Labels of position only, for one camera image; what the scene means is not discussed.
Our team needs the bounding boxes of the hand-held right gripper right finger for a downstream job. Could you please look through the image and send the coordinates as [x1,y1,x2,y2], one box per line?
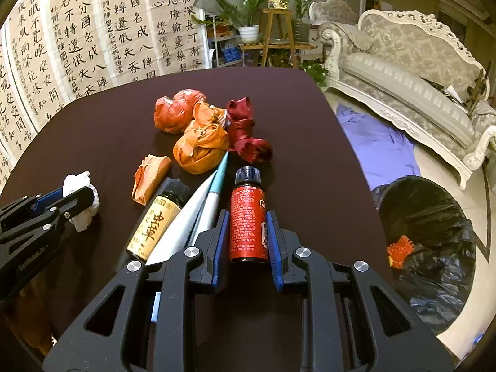
[265,209,456,372]

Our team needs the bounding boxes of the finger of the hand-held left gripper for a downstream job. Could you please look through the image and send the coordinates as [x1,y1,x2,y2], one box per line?
[0,186,100,246]
[0,188,64,227]

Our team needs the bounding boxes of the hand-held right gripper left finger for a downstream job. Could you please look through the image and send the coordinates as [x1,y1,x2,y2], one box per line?
[42,209,230,372]

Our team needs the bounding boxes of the white tissue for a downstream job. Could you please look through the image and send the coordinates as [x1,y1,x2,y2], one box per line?
[63,171,100,232]

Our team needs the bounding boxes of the red label brown bottle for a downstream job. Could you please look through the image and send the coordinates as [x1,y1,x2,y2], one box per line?
[228,166,270,265]

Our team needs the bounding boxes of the orange plastic bag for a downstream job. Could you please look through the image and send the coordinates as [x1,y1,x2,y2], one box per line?
[172,102,230,175]

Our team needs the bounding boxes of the dark red ribbon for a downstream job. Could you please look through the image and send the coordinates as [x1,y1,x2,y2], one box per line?
[225,99,274,164]

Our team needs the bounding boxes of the trash bin with black bag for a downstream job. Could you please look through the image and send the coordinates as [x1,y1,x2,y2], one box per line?
[372,175,477,336]

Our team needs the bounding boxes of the white and teal tube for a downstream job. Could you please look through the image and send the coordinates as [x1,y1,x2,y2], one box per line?
[145,151,230,266]

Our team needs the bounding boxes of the orange brown cloth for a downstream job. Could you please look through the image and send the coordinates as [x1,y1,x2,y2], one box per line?
[0,271,53,357]

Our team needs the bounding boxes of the yellow label brown bottle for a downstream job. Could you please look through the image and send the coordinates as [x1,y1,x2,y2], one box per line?
[126,178,191,262]

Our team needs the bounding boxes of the small orange crumpled wrapper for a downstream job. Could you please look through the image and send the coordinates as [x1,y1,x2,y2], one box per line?
[132,154,172,206]

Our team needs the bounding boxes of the orange crumpled paper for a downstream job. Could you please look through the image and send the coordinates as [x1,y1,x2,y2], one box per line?
[387,235,416,270]

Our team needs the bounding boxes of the red plastic bag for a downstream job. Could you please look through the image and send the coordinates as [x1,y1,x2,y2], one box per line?
[154,89,206,134]

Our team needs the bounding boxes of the purple cloth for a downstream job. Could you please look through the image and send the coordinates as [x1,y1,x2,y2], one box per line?
[335,103,421,192]

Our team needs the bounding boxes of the small green floor plant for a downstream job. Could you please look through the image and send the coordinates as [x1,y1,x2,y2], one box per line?
[298,62,328,86]

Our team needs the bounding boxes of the metal storage shelf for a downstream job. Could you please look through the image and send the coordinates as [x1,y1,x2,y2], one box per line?
[205,13,243,68]

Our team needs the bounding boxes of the ornate cream sofa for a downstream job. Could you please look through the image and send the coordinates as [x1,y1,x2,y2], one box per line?
[320,10,496,190]

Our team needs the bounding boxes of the white plant pot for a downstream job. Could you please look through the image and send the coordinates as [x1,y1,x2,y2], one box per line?
[238,25,260,44]

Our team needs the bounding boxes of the grey plant pot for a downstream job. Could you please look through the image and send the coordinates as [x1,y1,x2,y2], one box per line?
[292,17,311,43]

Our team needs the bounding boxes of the wooden plant stand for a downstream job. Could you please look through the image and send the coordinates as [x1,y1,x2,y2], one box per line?
[240,8,314,68]

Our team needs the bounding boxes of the white papers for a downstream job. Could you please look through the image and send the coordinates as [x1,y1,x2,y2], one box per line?
[442,83,466,101]

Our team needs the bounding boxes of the ornate cream armchair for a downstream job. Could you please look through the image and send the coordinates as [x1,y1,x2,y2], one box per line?
[309,0,361,43]

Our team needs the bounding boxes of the calligraphy paper wall hanging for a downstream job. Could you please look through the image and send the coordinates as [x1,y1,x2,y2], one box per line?
[0,0,212,187]

